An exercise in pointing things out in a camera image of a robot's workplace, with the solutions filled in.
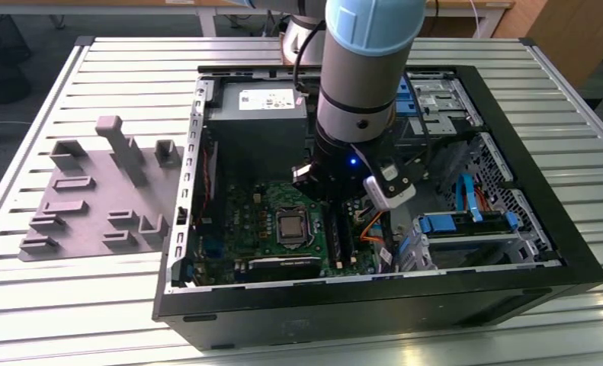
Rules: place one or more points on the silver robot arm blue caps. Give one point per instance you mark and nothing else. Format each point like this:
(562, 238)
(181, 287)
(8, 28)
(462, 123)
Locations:
(362, 76)

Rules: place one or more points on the black RAM slot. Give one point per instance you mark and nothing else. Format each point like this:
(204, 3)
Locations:
(339, 264)

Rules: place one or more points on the silver CPU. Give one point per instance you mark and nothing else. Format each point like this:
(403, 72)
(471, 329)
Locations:
(291, 227)

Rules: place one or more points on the CPU socket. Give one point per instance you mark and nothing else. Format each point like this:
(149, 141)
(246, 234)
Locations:
(300, 241)

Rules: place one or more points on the grey power supply unit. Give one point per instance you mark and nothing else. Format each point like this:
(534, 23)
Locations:
(250, 133)

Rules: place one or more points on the hard disk in blue carrier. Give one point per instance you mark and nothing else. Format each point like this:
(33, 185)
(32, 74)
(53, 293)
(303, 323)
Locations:
(438, 224)

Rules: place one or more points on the blue drive latch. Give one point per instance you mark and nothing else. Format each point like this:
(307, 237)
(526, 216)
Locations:
(407, 108)

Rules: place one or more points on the green motherboard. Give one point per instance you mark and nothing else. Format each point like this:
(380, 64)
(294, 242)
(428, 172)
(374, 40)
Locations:
(240, 236)

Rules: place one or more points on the black graphics card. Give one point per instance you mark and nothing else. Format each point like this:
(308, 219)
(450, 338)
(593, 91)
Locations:
(280, 267)

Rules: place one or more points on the silver drive cage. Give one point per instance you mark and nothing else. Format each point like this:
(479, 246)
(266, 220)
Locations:
(443, 103)

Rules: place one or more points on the silver disk bay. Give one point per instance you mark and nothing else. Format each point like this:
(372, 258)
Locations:
(474, 238)

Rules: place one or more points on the black PC case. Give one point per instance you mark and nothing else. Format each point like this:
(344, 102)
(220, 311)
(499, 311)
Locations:
(331, 316)

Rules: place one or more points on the blue port connector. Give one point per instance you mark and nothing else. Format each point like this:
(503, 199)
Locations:
(187, 272)

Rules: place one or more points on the grey parts rack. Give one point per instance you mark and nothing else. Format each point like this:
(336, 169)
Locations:
(103, 183)

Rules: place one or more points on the wooden desk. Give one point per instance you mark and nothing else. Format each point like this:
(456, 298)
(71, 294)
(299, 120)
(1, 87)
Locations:
(484, 4)

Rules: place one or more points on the wooden cabinet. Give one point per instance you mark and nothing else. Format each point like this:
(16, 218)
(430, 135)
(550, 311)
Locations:
(575, 30)

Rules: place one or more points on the black mesh waste bin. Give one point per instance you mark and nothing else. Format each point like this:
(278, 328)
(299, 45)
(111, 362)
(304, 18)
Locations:
(0, 57)

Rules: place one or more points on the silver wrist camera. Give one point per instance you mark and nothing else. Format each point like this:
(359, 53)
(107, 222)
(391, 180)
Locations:
(390, 190)

